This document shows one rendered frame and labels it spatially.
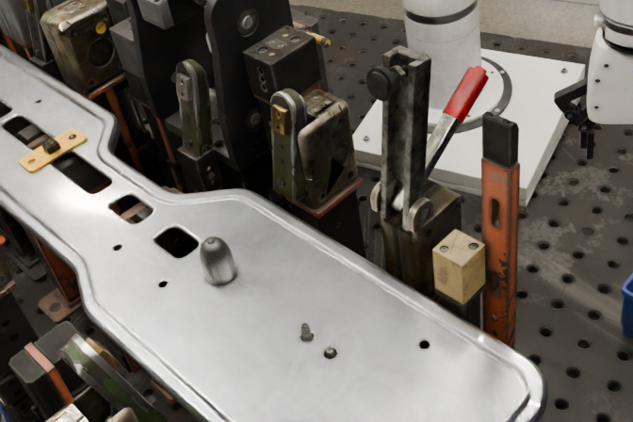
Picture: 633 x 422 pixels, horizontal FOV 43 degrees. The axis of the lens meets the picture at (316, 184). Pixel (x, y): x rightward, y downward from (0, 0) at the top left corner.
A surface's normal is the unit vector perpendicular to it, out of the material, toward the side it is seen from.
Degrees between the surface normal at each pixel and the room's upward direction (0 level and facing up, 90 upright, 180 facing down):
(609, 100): 92
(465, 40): 92
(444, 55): 94
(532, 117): 5
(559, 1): 0
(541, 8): 0
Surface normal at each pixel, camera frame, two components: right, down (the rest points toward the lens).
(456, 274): -0.70, 0.54
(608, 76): -0.32, 0.66
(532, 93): -0.18, -0.69
